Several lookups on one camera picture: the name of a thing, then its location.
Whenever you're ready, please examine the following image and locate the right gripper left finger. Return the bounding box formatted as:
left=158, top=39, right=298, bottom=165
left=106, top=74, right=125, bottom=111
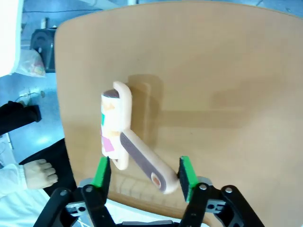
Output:
left=34, top=156, right=116, bottom=227

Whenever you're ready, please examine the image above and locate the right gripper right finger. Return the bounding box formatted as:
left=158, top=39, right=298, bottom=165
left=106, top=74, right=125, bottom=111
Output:
left=177, top=155, right=266, bottom=227

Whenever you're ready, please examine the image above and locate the cream lint roller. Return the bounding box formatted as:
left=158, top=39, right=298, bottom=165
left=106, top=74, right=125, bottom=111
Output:
left=99, top=81, right=181, bottom=195

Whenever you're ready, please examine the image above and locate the white sleeved person forearm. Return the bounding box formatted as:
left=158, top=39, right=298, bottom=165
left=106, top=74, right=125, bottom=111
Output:
left=0, top=162, right=27, bottom=197

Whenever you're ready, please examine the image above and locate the person hand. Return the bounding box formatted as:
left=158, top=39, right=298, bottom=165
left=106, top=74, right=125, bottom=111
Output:
left=23, top=158, right=59, bottom=190

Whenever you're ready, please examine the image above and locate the person black trouser leg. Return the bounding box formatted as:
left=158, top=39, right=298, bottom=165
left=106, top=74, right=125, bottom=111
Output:
left=0, top=101, right=43, bottom=137
left=18, top=138, right=78, bottom=201

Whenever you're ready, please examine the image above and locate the person torso white coat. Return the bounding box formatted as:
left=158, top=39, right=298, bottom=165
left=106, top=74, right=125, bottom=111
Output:
left=0, top=186, right=80, bottom=227

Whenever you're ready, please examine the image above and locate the light wooden side table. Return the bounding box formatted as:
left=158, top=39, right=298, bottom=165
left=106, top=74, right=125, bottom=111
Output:
left=53, top=1, right=303, bottom=219

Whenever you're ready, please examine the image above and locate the clear plastic bag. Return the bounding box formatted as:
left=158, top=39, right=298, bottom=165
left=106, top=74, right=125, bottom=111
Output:
left=17, top=49, right=46, bottom=78

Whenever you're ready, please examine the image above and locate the black grey machine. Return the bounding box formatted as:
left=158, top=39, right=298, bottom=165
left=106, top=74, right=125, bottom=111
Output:
left=30, top=27, right=57, bottom=73

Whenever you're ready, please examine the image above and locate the white cabinet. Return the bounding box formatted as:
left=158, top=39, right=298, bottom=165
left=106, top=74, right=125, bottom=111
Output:
left=0, top=0, right=25, bottom=77

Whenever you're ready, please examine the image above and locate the thin floor cable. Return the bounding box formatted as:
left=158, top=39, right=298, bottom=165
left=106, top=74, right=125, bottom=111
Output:
left=18, top=89, right=46, bottom=106

